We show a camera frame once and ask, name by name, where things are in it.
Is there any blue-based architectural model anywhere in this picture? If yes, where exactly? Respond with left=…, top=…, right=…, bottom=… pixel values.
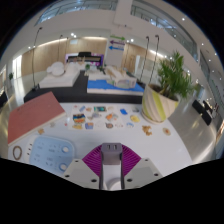
left=86, top=65, right=145, bottom=96

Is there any small grey charger block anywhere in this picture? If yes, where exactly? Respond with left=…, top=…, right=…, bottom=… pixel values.
left=100, top=142, right=123, bottom=167

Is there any group of black chairs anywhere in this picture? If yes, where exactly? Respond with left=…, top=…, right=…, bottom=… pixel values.
left=191, top=99, right=216, bottom=126
left=0, top=90, right=8, bottom=108

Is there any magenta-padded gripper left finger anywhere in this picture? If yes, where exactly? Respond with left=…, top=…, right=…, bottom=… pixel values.
left=62, top=144, right=104, bottom=190

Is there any colourful arrow direction sign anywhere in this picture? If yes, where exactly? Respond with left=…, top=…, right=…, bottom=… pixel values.
left=108, top=34, right=126, bottom=52

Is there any black display platform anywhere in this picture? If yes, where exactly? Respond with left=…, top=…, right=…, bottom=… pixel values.
left=23, top=68, right=146, bottom=104

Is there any pink rectangular board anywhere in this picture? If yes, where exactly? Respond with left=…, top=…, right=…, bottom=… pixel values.
left=7, top=91, right=68, bottom=146

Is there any white architectural model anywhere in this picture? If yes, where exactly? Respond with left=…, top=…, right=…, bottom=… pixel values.
left=38, top=61, right=82, bottom=89

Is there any potted plant in striped pot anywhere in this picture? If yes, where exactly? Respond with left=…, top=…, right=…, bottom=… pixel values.
left=141, top=50, right=195, bottom=125

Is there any white colourful sticker sheet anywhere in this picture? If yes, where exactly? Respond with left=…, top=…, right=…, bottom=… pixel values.
left=68, top=104, right=143, bottom=131

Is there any white power strip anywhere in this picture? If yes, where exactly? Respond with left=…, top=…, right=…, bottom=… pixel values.
left=25, top=134, right=77, bottom=176

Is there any black piano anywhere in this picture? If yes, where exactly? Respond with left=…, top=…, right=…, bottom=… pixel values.
left=64, top=51, right=107, bottom=67

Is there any small brown ring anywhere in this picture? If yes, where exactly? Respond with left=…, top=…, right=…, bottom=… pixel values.
left=12, top=145, right=23, bottom=161

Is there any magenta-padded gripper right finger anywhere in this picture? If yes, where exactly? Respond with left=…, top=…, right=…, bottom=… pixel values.
left=119, top=143, right=164, bottom=190

